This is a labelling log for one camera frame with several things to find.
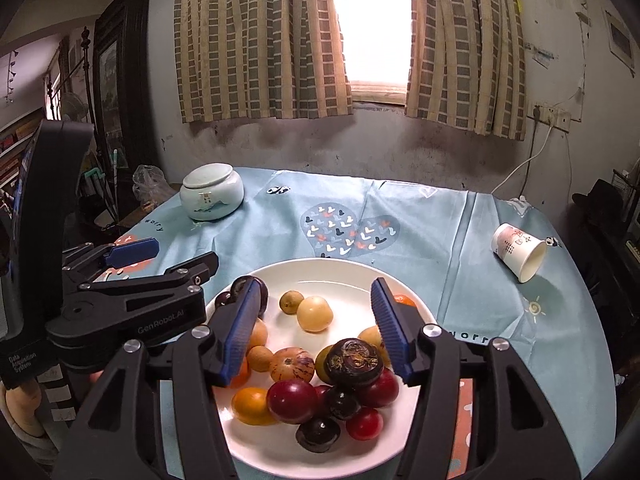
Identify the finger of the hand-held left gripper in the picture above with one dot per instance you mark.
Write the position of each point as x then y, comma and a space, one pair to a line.
132, 252
165, 276

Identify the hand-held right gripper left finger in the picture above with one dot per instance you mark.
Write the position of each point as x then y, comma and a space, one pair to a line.
240, 340

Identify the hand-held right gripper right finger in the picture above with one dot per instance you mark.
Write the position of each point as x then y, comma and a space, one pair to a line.
390, 330

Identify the large yellow fruit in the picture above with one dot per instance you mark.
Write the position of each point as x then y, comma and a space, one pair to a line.
259, 332

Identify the tan longan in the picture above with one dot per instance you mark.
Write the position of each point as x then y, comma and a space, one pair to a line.
260, 358

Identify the orange mandarin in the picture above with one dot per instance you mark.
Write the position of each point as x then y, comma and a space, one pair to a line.
405, 301
243, 376

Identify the small dark cherry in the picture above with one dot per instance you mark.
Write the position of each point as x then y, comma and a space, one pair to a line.
223, 299

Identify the dark brown mangosteen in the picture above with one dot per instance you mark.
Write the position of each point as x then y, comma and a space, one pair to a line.
355, 362

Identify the dark purple plum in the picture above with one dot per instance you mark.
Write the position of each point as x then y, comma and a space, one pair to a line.
342, 403
317, 435
257, 290

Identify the striped pepino melon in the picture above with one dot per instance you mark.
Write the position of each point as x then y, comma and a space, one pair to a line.
289, 364

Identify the small green-yellow fruit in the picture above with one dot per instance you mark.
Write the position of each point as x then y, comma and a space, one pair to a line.
291, 301

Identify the orange tomato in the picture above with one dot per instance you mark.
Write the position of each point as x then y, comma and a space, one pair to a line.
250, 406

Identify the white oval plate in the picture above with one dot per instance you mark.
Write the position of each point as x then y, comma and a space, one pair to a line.
342, 280

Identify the large dark red plum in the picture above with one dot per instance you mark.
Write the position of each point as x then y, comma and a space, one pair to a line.
292, 401

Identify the person's left forearm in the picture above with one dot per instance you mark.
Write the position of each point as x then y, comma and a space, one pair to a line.
30, 455

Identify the person's left hand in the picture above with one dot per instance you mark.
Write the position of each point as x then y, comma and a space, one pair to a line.
25, 405

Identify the clear plastic bag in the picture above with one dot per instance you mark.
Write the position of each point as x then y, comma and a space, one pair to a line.
147, 182

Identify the light blue printed tablecloth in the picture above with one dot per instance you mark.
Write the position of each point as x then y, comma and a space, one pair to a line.
425, 240

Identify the pale ceramic lidded jar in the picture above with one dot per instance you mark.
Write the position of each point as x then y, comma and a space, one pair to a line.
212, 191

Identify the white paper cup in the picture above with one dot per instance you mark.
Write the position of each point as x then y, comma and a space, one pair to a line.
520, 251

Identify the electric fan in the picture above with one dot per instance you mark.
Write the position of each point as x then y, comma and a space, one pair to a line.
75, 107

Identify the dark framed picture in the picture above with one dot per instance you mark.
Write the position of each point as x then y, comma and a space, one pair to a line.
117, 75

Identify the black hat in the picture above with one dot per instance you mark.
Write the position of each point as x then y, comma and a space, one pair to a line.
600, 200

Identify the checked beige curtain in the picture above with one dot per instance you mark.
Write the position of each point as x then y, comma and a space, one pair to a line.
260, 35
465, 45

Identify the bright window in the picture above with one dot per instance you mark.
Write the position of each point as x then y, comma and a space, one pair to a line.
375, 20

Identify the white wall outlet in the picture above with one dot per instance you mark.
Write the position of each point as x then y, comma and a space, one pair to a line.
550, 116

